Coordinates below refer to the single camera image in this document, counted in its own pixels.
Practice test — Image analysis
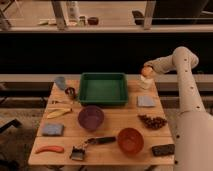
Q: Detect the dark small mug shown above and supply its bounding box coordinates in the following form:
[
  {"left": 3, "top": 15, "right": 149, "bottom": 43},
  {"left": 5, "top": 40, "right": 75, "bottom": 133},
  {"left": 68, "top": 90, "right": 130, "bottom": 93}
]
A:
[{"left": 65, "top": 87, "right": 77, "bottom": 100}]

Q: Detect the small background jar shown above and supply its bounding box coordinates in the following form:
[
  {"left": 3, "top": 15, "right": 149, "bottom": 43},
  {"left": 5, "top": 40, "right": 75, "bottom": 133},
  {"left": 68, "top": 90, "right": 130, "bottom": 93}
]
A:
[{"left": 79, "top": 16, "right": 86, "bottom": 26}]

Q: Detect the yellow banana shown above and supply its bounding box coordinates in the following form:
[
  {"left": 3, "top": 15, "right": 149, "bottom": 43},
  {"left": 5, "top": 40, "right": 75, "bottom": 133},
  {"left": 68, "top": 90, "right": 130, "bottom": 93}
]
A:
[{"left": 46, "top": 108, "right": 72, "bottom": 119}]

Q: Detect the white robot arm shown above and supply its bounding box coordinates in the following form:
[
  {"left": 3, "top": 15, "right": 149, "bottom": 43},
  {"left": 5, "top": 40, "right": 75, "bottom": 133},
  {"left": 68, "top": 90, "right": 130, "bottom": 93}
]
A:
[{"left": 144, "top": 46, "right": 213, "bottom": 171}]

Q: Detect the orange bowl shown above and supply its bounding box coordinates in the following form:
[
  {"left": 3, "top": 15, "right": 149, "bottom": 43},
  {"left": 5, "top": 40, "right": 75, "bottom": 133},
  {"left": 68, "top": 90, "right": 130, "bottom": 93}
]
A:
[{"left": 117, "top": 128, "right": 144, "bottom": 155}]

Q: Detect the black rectangular block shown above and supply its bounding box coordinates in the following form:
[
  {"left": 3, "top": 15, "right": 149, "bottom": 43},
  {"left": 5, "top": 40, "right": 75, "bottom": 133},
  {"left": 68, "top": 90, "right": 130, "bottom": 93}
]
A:
[{"left": 151, "top": 144, "right": 175, "bottom": 157}]

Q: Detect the blue sponge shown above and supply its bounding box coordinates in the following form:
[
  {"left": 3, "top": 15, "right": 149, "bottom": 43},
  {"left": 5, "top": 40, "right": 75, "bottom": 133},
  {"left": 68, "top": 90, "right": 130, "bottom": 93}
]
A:
[{"left": 42, "top": 124, "right": 64, "bottom": 136}]

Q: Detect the green plastic tray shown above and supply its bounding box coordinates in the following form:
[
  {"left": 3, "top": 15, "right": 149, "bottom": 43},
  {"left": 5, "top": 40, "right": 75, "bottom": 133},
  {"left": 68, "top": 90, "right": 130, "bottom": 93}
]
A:
[{"left": 78, "top": 73, "right": 128, "bottom": 106}]

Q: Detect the black office chair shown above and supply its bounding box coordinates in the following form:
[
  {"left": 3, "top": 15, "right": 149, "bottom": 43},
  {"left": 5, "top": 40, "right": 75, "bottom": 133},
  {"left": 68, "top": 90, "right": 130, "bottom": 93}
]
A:
[{"left": 131, "top": 0, "right": 213, "bottom": 26}]

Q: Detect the dark red background bowl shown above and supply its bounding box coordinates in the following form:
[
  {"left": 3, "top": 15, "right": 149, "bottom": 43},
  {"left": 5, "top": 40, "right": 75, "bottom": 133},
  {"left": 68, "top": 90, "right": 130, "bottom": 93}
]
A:
[{"left": 87, "top": 17, "right": 99, "bottom": 25}]

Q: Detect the orange carrot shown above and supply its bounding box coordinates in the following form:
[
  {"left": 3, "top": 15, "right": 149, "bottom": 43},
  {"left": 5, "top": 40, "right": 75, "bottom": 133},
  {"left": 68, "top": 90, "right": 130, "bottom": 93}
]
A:
[{"left": 35, "top": 145, "right": 64, "bottom": 154}]

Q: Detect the white background bottle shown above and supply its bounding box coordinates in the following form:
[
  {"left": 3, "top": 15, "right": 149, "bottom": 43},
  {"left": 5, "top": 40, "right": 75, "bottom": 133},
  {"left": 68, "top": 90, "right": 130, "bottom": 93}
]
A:
[{"left": 66, "top": 0, "right": 80, "bottom": 22}]

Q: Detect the bunch of dark grapes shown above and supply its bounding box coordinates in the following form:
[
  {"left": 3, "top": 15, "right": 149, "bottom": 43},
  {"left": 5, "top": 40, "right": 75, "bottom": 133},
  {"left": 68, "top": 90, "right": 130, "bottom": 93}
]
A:
[{"left": 139, "top": 115, "right": 167, "bottom": 130}]

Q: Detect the blue grey cloth square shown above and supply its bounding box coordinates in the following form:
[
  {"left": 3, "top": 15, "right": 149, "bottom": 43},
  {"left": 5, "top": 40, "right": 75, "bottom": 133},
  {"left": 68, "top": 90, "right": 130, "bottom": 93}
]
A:
[{"left": 137, "top": 96, "right": 155, "bottom": 107}]

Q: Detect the black handled brush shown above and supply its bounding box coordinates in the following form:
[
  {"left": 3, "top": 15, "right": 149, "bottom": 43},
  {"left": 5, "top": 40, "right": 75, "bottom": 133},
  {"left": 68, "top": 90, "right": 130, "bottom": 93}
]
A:
[{"left": 70, "top": 136, "right": 116, "bottom": 161}]

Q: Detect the orange apple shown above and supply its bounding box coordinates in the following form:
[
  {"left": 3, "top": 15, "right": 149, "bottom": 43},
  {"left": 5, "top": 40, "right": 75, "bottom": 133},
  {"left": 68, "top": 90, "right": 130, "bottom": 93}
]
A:
[{"left": 141, "top": 66, "right": 153, "bottom": 78}]

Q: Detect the blue grey cup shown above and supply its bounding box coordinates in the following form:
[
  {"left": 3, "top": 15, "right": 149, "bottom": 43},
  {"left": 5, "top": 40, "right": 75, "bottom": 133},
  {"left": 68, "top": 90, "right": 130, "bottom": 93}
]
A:
[{"left": 54, "top": 76, "right": 67, "bottom": 90}]

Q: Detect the purple bowl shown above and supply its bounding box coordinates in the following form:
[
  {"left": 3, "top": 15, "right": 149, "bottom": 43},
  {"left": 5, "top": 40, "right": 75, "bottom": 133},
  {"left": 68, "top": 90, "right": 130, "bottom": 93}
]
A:
[{"left": 78, "top": 105, "right": 104, "bottom": 131}]

